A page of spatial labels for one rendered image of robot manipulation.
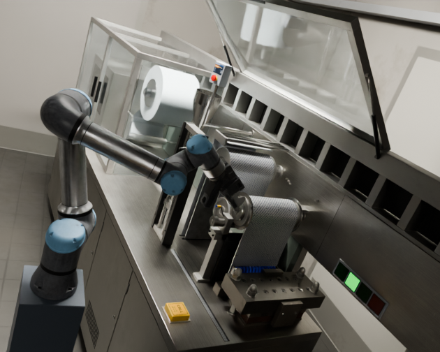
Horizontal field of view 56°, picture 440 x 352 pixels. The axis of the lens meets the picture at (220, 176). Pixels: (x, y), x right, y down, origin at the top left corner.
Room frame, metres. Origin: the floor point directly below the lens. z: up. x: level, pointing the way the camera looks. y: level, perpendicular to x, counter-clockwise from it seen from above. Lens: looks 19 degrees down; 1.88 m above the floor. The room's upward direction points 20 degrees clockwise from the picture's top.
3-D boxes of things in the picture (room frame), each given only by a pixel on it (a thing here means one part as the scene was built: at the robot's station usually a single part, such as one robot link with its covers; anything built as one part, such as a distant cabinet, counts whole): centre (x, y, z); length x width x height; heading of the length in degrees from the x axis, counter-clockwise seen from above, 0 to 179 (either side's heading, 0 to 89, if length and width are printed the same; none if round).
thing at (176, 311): (1.23, -0.02, 0.91); 0.07 x 0.07 x 0.02; 35
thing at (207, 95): (2.15, 0.20, 1.50); 0.14 x 0.14 x 0.06
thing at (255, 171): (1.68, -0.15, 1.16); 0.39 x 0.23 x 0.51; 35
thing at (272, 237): (1.52, -0.26, 1.14); 0.23 x 0.01 x 0.18; 125
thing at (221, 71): (1.96, 0.16, 1.66); 0.07 x 0.07 x 0.10; 51
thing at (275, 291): (1.44, -0.36, 1.00); 0.40 x 0.16 x 0.06; 125
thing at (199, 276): (1.50, -0.07, 1.05); 0.06 x 0.05 x 0.31; 125
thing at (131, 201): (2.29, 0.38, 0.88); 2.52 x 0.66 x 0.04; 35
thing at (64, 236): (1.17, 0.40, 1.07); 0.13 x 0.12 x 0.14; 8
